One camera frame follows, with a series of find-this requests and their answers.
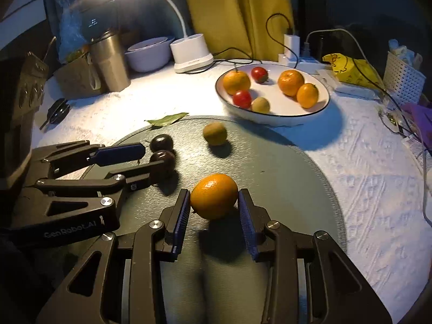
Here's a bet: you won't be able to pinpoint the black charger cable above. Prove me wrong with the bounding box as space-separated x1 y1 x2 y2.
265 13 299 70

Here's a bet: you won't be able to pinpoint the lavender bowl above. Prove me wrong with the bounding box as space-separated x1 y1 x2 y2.
125 36 175 73

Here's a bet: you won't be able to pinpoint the black power adapter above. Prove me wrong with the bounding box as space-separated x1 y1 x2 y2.
309 34 326 58

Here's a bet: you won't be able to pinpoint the yellow printed bag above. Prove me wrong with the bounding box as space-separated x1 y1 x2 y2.
321 53 385 86

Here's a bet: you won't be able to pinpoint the white plastic basket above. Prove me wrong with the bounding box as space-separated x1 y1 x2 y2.
383 51 424 105

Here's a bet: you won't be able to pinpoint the white power strip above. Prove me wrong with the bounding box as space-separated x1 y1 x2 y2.
278 53 319 68

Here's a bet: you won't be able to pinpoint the round grey mat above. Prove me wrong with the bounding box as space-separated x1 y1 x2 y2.
67 115 346 324

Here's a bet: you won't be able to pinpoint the green leaf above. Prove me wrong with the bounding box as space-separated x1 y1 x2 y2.
144 112 190 128

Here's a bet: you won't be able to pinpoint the dark display device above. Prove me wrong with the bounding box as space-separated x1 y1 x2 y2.
81 2 119 41

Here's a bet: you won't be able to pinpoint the red cherry tomato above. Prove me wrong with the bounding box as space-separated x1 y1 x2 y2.
232 90 252 109
251 66 269 84

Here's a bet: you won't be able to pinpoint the steel tumbler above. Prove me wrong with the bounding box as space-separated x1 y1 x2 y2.
88 30 131 92

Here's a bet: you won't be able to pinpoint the white bottle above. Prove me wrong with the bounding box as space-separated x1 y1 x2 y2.
401 133 432 176

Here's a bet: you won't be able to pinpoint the small black round object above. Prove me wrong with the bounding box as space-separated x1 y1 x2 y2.
40 98 71 130

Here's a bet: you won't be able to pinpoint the grey cable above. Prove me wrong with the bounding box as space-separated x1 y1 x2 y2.
418 148 432 227

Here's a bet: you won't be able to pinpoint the white plate with dark rim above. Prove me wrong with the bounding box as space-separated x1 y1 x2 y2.
215 64 330 125

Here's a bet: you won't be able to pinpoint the white cable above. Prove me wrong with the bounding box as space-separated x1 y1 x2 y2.
305 29 368 61

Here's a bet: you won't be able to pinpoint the small metal keychain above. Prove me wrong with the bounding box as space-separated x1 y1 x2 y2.
378 106 406 136

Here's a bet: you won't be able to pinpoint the orange with stem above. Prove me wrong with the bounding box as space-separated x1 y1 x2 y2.
223 69 251 96

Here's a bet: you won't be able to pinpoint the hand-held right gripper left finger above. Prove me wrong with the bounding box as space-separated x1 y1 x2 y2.
35 188 191 324

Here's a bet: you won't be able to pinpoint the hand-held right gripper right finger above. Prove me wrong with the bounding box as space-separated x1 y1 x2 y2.
238 188 394 324

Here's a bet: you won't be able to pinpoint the white printed sachets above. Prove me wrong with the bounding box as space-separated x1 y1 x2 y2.
388 39 422 68

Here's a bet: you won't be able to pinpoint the large orange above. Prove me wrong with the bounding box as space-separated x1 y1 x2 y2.
190 173 239 220

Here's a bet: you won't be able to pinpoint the blue plastic bag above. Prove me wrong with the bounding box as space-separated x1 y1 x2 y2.
57 0 90 63

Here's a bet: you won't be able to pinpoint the dark plum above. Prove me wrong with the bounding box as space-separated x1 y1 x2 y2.
149 134 174 152
149 151 177 176

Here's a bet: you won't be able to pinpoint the yellow curtain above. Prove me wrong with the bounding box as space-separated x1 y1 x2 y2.
180 0 294 65

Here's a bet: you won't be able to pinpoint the small kiwi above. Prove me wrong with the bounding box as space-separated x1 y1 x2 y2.
251 97 271 114
203 122 227 146

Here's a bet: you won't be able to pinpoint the white desk lamp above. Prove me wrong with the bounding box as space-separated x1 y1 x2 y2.
98 0 215 74

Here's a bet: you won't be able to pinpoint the white charger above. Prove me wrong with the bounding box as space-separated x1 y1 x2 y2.
283 34 300 62

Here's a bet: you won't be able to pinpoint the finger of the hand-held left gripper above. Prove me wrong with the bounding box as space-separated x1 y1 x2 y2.
13 160 176 244
30 141 146 179

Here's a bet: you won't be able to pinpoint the brown cardboard box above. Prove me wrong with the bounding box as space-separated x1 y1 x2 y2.
54 52 103 97

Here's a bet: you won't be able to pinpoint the purple cloth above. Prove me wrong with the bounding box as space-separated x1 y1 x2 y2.
401 103 432 149

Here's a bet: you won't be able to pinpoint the flat white box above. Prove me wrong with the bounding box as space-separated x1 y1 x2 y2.
316 69 382 100

